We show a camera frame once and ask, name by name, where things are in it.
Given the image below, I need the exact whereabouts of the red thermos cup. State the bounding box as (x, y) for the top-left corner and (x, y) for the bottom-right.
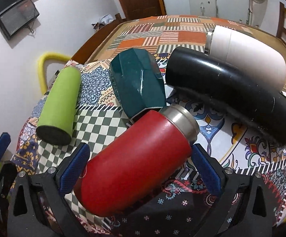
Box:
(74, 104), (200, 217)

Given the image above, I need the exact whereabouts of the lime green cup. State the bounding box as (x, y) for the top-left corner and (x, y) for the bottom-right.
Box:
(36, 66), (81, 146)

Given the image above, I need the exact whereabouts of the dark green faceted cup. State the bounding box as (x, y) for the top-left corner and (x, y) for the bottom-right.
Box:
(109, 48), (166, 123)

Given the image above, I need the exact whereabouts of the white thermos cup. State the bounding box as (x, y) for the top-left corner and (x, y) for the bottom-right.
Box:
(205, 25), (286, 91)

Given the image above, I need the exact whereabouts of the patterned colourful cloth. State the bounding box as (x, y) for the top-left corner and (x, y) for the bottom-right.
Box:
(12, 60), (286, 236)

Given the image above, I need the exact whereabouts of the black thermos bottle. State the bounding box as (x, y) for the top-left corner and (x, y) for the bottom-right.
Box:
(165, 47), (286, 147)

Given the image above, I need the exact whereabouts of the woven bamboo bed mat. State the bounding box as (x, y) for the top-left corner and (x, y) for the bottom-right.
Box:
(86, 22), (286, 73)

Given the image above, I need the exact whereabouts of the clutter bag by door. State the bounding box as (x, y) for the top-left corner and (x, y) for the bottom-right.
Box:
(92, 14), (114, 32)

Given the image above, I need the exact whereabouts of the striped patchwork bed quilt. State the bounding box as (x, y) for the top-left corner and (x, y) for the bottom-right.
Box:
(107, 16), (252, 57)

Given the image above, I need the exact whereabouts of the white suitcase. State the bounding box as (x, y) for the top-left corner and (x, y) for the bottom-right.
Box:
(189, 0), (218, 17)

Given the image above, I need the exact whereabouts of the standing electric fan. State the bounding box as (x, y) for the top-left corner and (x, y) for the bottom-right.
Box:
(246, 0), (268, 28)

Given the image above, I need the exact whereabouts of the small black wall monitor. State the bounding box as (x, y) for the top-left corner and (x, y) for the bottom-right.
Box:
(0, 0), (40, 40)

